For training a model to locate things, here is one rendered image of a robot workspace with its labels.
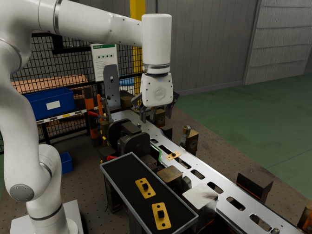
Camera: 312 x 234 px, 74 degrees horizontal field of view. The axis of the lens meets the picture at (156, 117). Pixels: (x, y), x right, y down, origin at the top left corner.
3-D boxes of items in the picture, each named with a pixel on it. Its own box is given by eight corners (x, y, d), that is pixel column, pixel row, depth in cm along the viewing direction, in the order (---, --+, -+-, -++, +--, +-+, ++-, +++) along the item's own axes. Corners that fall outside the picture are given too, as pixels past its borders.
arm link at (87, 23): (69, 31, 67) (160, 53, 73) (53, 36, 53) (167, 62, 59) (71, 0, 64) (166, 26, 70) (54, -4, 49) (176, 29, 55)
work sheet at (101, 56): (119, 78, 187) (116, 41, 173) (95, 82, 175) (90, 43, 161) (118, 77, 188) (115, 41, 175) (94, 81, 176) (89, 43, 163)
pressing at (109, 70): (120, 107, 165) (117, 63, 150) (107, 110, 159) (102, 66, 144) (120, 107, 166) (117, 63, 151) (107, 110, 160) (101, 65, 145)
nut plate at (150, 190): (156, 195, 65) (156, 192, 64) (145, 199, 63) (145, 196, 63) (145, 178, 72) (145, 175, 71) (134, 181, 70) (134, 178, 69)
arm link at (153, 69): (146, 66, 58) (146, 77, 59) (175, 63, 61) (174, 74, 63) (137, 61, 65) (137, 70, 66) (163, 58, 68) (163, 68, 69)
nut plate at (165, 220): (171, 228, 55) (172, 225, 54) (157, 230, 54) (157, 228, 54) (163, 202, 62) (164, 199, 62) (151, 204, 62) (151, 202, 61)
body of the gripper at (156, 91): (145, 73, 59) (145, 109, 64) (176, 70, 63) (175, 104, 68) (136, 68, 65) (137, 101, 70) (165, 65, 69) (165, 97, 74)
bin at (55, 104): (76, 108, 156) (73, 91, 150) (31, 121, 137) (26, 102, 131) (68, 102, 167) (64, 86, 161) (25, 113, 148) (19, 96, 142)
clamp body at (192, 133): (198, 177, 137) (203, 132, 122) (185, 185, 131) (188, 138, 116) (191, 172, 142) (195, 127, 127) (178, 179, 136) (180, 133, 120)
